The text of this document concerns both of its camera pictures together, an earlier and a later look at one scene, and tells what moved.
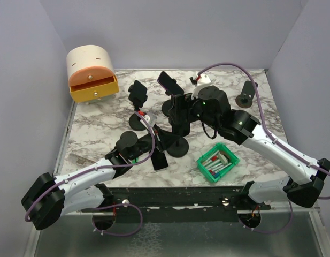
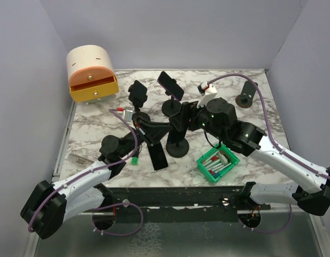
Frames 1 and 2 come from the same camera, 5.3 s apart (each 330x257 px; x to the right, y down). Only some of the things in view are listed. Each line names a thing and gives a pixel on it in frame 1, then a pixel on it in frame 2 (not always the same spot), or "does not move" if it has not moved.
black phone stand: (179, 148) does not move
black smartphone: (159, 159) does not move
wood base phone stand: (245, 100) does not move
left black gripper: (163, 139) to (152, 131)
